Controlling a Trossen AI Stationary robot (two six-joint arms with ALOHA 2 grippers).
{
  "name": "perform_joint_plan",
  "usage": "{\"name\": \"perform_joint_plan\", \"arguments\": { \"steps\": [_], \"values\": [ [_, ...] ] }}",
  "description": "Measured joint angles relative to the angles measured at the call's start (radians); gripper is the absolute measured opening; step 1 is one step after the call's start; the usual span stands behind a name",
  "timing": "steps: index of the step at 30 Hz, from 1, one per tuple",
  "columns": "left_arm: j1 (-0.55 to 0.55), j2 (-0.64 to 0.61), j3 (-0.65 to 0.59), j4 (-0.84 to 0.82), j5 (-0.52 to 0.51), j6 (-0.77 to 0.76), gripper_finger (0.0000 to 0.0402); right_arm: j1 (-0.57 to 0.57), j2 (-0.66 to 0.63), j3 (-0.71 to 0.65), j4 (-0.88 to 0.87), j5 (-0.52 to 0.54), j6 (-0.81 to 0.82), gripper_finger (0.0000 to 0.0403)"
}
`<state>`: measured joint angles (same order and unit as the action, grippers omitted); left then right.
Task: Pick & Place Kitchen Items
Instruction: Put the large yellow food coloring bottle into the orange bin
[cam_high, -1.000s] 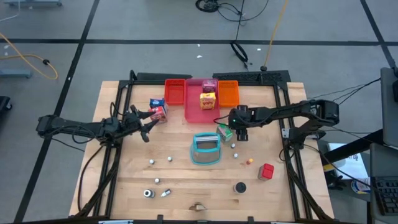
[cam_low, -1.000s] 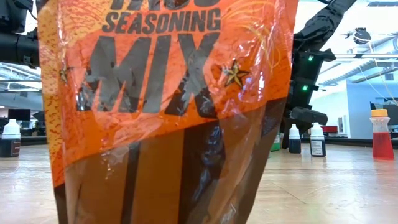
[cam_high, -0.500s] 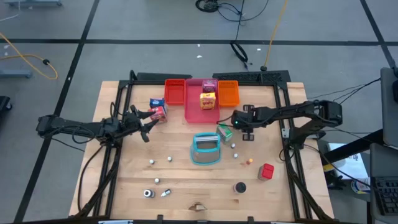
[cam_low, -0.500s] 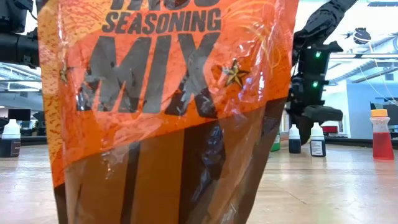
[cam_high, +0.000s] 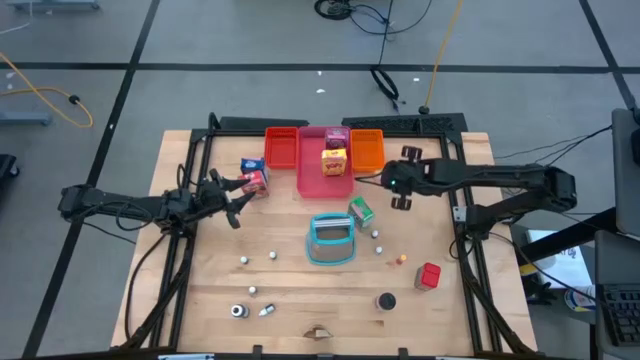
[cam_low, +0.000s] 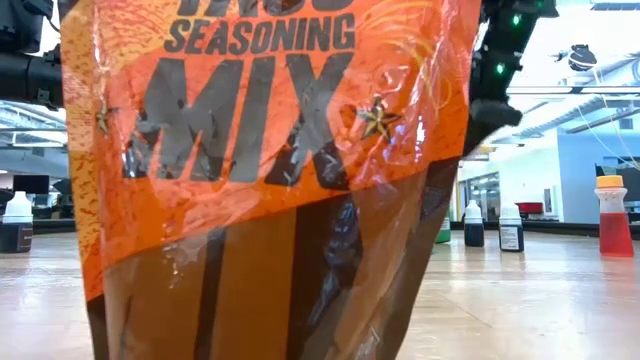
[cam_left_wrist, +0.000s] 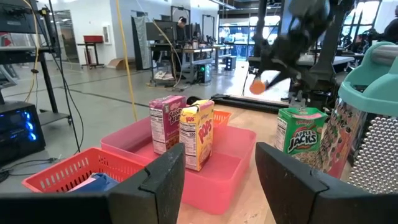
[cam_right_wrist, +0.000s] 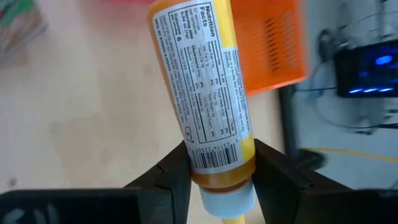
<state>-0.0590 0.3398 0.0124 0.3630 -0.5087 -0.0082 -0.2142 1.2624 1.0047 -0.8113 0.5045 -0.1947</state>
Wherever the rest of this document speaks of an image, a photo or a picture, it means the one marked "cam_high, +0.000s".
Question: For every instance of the black perforated panel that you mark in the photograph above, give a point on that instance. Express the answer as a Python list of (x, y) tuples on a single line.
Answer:
[(405, 123)]

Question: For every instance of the red plastic basket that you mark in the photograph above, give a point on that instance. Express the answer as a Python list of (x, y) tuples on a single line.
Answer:
[(281, 147)]

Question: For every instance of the black flat panel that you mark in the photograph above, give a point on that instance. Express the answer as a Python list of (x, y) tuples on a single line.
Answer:
[(264, 122)]

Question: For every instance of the grey desk top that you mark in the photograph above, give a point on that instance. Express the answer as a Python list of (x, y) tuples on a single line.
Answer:
[(627, 175)]

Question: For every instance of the black computer keyboard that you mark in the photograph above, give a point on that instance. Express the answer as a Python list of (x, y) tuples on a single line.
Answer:
[(622, 315)]

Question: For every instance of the red Froot Loops cereal box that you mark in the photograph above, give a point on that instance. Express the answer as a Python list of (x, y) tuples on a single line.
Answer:
[(255, 184)]

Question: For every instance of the green Apple Jacks cereal box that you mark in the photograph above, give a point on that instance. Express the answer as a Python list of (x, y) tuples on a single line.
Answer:
[(361, 212)]

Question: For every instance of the yellow Corn Pops cereal box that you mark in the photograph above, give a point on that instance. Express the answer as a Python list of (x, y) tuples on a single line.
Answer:
[(334, 162)]

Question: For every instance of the grey furniture base bar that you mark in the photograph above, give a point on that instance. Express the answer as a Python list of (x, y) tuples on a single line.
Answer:
[(25, 118), (55, 5)]

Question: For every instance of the white paper sheet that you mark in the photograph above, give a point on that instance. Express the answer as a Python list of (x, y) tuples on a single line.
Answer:
[(560, 260)]

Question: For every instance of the black table edge clamp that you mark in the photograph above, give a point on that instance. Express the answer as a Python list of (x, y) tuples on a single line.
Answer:
[(402, 352), (257, 351)]

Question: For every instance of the black lid spice jar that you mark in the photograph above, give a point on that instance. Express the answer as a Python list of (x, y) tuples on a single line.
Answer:
[(386, 301)]

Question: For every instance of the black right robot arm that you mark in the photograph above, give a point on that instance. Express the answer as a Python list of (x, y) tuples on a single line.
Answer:
[(500, 175)]

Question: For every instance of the purple Raisin Bran cereal box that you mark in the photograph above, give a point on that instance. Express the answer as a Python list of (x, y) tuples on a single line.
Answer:
[(336, 138)]

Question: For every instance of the black chair base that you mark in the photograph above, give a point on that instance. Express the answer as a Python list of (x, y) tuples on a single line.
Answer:
[(6, 167)]

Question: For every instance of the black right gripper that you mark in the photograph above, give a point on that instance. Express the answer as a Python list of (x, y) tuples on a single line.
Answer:
[(405, 177)]

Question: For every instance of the black desk beam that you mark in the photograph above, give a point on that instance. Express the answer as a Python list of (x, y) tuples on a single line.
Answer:
[(575, 232)]

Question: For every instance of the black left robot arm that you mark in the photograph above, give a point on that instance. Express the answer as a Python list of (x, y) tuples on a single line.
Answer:
[(125, 205)]

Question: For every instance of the orange plastic basket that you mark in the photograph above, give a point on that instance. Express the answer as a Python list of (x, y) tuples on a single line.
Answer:
[(367, 150)]

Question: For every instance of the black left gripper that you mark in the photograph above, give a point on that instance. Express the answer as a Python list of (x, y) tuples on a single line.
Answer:
[(210, 200)]

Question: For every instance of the pink plastic tray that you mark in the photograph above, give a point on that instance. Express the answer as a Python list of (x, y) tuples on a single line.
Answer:
[(312, 185)]

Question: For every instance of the black aluminium table frame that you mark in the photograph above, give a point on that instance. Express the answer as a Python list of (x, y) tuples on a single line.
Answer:
[(200, 135)]

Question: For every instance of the teal basket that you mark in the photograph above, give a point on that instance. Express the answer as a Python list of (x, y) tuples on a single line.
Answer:
[(330, 240)]

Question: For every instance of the blue Frosted Flakes cereal box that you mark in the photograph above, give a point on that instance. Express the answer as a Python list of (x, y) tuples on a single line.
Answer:
[(253, 165)]

